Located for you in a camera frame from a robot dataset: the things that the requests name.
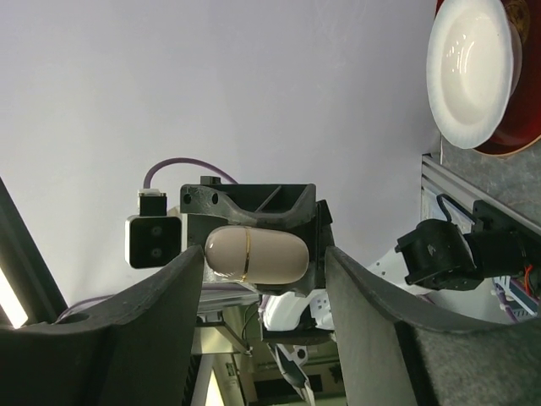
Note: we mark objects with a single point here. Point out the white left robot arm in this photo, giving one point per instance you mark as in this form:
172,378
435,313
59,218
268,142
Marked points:
436,256

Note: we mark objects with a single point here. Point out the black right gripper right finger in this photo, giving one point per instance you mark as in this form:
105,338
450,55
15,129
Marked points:
396,349

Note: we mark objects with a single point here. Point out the white ceramic plate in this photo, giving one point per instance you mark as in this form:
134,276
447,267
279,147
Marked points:
473,64

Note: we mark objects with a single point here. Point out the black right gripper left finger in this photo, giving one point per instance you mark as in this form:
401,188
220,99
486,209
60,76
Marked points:
131,349

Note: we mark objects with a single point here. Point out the beige earbuds charging case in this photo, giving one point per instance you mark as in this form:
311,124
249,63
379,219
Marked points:
256,255

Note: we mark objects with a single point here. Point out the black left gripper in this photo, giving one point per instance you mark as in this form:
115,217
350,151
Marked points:
290,208

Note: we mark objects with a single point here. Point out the red round tray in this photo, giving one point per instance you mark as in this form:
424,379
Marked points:
520,126

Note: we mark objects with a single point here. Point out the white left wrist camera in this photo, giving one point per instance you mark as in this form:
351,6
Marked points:
152,237

